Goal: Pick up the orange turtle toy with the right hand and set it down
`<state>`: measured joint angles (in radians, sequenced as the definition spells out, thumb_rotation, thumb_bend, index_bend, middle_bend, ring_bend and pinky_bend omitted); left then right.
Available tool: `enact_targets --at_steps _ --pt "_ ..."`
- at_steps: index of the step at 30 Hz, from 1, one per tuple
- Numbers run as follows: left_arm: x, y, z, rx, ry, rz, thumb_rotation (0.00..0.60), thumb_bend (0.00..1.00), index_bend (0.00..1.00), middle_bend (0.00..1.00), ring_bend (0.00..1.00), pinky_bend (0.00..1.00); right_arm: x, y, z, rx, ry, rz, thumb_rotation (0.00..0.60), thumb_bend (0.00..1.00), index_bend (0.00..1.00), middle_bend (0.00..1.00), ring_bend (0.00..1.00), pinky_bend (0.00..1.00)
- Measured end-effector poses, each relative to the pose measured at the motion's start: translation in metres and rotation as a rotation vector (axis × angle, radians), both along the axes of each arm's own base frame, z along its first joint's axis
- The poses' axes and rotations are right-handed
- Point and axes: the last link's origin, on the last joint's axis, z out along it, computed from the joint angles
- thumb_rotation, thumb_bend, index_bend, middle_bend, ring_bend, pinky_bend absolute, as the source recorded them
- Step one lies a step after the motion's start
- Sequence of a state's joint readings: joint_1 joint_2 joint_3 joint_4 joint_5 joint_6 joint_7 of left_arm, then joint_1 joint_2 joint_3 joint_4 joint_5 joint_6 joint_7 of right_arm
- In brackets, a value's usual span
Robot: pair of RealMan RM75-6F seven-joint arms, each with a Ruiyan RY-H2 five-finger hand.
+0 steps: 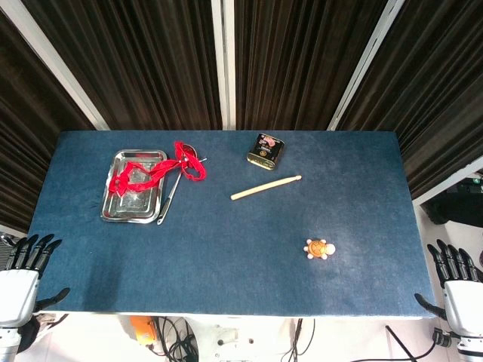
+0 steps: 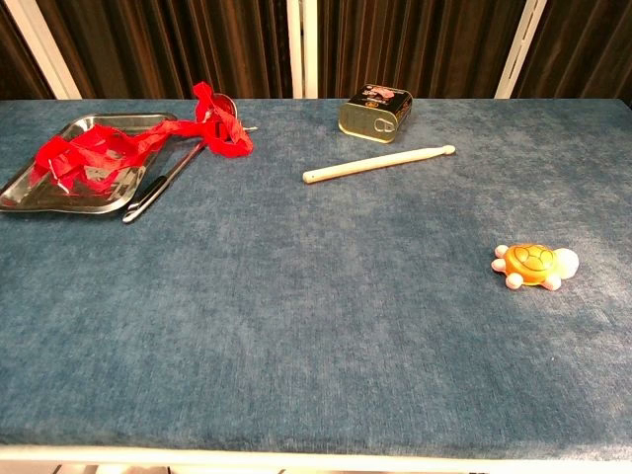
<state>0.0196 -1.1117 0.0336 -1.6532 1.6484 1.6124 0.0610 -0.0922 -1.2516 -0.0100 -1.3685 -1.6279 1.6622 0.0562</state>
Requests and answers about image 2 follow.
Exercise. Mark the small orange toy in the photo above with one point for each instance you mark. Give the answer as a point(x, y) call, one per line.
point(530, 261)

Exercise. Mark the pale wooden drumstick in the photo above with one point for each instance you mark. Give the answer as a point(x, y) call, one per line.
point(375, 163)

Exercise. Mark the gold black tin can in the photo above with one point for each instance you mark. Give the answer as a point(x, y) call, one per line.
point(368, 121)

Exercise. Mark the dark brown curtain panel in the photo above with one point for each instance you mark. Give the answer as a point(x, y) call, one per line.
point(15, 64)
point(173, 44)
point(592, 44)
point(419, 44)

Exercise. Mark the red ribbon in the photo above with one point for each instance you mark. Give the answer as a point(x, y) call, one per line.
point(99, 148)

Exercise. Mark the stainless steel tray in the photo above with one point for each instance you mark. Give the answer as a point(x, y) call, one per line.
point(29, 197)

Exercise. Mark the white frame post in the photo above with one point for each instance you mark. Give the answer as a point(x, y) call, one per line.
point(521, 49)
point(44, 49)
point(296, 49)

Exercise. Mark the white table frame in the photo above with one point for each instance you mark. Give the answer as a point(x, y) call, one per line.
point(316, 461)

